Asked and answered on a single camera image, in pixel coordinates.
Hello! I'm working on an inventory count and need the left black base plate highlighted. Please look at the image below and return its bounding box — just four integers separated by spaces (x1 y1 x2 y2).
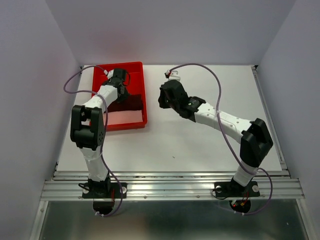
81 182 127 200

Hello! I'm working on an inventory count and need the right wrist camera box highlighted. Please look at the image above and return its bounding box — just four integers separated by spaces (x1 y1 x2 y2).
159 70 188 101

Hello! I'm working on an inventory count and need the aluminium rail frame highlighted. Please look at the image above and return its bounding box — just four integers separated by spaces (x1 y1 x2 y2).
28 64 311 240

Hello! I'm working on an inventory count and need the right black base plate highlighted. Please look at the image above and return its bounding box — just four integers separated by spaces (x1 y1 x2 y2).
211 180 260 199

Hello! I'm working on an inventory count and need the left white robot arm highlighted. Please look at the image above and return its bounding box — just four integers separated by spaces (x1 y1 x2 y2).
70 77 130 198

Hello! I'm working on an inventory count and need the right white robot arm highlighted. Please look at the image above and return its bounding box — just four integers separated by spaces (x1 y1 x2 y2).
158 86 274 195

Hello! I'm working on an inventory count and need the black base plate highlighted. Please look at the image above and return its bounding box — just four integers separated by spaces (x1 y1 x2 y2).
211 180 260 199
81 182 127 200

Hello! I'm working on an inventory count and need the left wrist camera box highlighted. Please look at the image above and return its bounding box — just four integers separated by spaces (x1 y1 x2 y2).
102 68 131 86

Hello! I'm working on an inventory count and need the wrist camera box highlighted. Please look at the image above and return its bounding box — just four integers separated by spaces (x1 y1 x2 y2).
159 70 188 101
102 68 131 86

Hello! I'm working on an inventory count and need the dark red t shirt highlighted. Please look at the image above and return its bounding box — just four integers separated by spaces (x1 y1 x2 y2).
107 94 144 113

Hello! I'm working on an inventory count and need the red plastic tray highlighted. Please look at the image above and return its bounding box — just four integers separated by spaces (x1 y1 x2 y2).
100 61 148 132

